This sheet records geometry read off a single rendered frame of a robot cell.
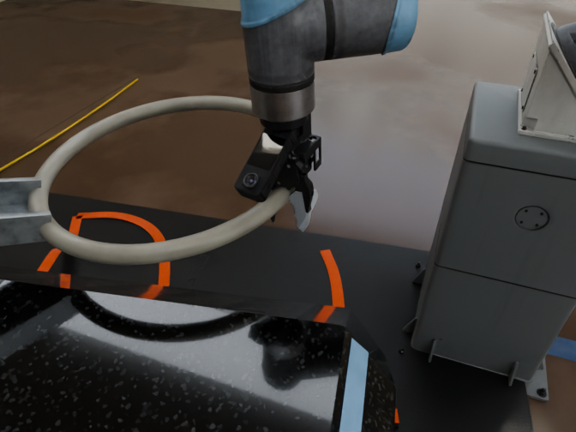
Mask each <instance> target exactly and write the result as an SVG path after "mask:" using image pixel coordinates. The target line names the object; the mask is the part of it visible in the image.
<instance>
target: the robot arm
mask: <svg viewBox="0 0 576 432"><path fill-rule="evenodd" d="M240 4H241V16H242V17H241V20H240V23H241V26H242V27H243V38H244V46H245V53H246V60H247V68H248V75H249V88H250V95H251V103H252V110H253V112H254V114H255V115H256V116H258V117H259V118H260V122H261V124H262V125H263V126H264V127H265V128H264V130H263V132H262V133H261V136H260V138H259V140H258V142H257V143H256V144H255V147H254V149H253V151H252V153H251V154H250V156H249V158H248V160H247V162H246V164H245V166H244V168H243V169H242V171H241V173H240V175H239V177H238V179H237V180H236V182H235V184H234V187H235V189H236V190H237V192H238V193H239V194H240V195H241V196H243V197H246V198H249V199H250V200H253V201H258V202H264V201H265V200H266V199H267V197H268V195H269V193H270V192H271V191H272V190H273V189H274V188H275V187H276V186H277V185H280V186H283V187H286V188H287V189H288V190H291V188H295V190H293V192H292V193H291V194H290V195H289V199H290V203H291V204H292V206H293V207H294V209H295V212H294V216H295V218H296V220H297V225H296V227H297V228H298V229H299V230H300V231H301V232H304V231H305V229H306V228H307V227H308V225H309V221H310V217H311V212H312V210H313V208H314V206H315V204H316V202H317V199H318V193H317V190H316V189H314V186H313V183H312V181H311V180H310V179H309V178H308V173H309V172H310V171H311V168H312V162H313V161H314V171H316V170H317V169H318V167H319V166H320V165H321V136H318V135H312V133H311V112H312V111H313V110H314V108H315V62H320V61H326V60H334V59H340V58H348V57H361V56H368V55H375V54H381V55H385V54H386V53H389V52H394V51H402V50H404V48H406V46H408V44H410V42H411V39H412V36H413V34H414V32H415V29H416V24H417V13H418V0H240ZM556 32H557V35H558V38H559V40H560V42H561V45H562V47H563V48H564V52H565V53H566V55H567V58H568V60H569V62H570V64H571V65H572V67H573V70H574V72H575V74H576V22H574V23H570V24H566V25H564V26H561V27H559V28H557V29H556ZM312 139H315V141H314V142H312V141H310V140H312ZM317 148H319V159H318V160H317V161H316V149H317Z"/></svg>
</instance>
